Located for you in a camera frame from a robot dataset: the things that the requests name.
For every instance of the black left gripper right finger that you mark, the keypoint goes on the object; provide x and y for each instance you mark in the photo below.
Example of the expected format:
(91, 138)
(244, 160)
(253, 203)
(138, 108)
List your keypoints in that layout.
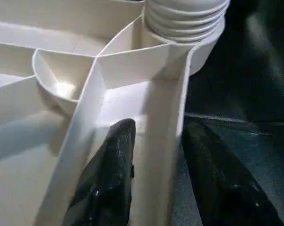
(222, 188)

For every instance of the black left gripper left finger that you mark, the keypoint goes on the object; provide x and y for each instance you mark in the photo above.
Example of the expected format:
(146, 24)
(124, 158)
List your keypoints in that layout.
(106, 179)

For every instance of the white plastic table top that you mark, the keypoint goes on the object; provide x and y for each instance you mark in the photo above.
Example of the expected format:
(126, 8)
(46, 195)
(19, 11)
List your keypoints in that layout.
(26, 106)

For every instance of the white plastic table leg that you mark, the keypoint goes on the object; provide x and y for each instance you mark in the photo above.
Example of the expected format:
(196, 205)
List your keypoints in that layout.
(179, 23)

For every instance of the black mat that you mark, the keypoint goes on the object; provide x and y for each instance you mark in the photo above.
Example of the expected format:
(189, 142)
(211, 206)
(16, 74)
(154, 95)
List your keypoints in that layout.
(250, 82)

